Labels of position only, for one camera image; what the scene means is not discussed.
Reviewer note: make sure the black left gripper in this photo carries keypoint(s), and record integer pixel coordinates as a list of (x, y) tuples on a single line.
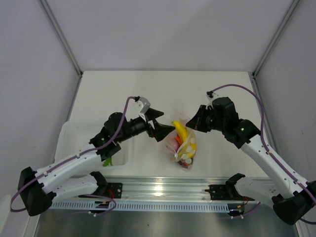
[(161, 131)]

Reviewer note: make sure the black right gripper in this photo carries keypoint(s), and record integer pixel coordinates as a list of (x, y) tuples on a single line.
[(196, 122)]

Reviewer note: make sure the pink peach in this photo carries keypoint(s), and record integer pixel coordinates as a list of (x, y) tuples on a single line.
[(172, 144)]

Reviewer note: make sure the orange fruit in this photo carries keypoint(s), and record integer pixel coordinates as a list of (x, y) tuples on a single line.
[(179, 139)]

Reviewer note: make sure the clear polka dot zip bag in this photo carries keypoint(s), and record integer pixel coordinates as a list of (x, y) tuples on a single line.
[(168, 153)]

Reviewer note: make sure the yellow banana bunch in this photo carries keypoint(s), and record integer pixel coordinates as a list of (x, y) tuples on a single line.
[(189, 147)]

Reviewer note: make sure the white radish with leaves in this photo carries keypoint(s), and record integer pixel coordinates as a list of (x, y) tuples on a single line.
[(107, 162)]

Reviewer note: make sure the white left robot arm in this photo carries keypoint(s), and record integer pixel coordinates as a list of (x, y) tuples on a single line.
[(40, 189)]

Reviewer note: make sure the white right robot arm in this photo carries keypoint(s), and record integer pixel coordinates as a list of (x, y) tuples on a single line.
[(291, 196)]

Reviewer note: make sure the white plastic basket tray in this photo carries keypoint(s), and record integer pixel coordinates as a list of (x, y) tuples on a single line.
[(75, 134)]

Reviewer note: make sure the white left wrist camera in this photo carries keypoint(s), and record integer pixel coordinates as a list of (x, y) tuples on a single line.
[(141, 105)]

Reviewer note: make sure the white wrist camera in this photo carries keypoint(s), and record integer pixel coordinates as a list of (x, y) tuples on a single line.
[(141, 105), (211, 95)]

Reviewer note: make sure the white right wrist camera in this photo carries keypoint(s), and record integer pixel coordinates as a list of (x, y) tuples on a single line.
[(211, 95)]

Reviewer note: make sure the aluminium table edge rail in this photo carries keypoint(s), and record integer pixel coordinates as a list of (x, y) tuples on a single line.
[(140, 189)]

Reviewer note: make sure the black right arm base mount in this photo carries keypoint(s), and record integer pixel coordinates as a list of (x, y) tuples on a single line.
[(226, 191)]

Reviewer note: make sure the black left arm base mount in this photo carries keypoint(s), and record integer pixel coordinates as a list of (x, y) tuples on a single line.
[(108, 188)]

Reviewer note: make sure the white slotted cable duct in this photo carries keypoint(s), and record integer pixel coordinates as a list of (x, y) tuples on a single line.
[(96, 205)]

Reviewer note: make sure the left aluminium frame post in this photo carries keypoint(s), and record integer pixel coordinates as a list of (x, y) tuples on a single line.
[(47, 10)]

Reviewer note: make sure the aluminium frame post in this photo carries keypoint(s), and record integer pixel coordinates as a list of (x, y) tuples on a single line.
[(47, 10), (277, 35)]

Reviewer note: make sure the right aluminium frame post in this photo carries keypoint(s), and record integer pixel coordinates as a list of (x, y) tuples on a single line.
[(277, 35)]

